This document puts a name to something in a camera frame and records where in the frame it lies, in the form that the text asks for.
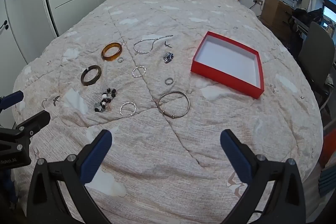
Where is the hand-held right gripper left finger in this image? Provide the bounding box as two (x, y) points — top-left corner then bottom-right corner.
(26, 130), (113, 224)

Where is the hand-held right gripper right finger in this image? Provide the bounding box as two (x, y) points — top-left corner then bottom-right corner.
(220, 129), (307, 224)

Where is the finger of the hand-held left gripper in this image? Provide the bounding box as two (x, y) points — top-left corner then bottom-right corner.
(0, 110), (51, 147)
(0, 91), (25, 111)

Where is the dark brown bangle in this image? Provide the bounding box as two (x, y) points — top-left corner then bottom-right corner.
(80, 65), (102, 86)

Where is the beaded bracelet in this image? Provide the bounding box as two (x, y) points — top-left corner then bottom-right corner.
(94, 88), (118, 113)

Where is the red jewelry box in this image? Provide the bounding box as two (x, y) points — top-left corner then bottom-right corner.
(190, 31), (264, 100)

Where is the large silver bangle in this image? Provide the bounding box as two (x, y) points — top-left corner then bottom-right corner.
(157, 91), (190, 117)

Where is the amber bangle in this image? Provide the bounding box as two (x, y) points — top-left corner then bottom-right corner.
(101, 42), (123, 62)

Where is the grey chair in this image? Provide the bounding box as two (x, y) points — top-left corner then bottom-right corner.
(297, 21), (336, 114)

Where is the wooden cabinet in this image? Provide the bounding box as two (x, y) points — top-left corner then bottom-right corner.
(260, 0), (296, 43)

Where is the black bag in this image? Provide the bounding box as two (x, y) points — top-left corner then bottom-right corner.
(290, 7), (324, 30)

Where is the rhinestone necklace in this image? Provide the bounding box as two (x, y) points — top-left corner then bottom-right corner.
(133, 35), (174, 55)

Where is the black power cable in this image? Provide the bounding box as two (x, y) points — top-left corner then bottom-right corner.
(248, 2), (263, 17)

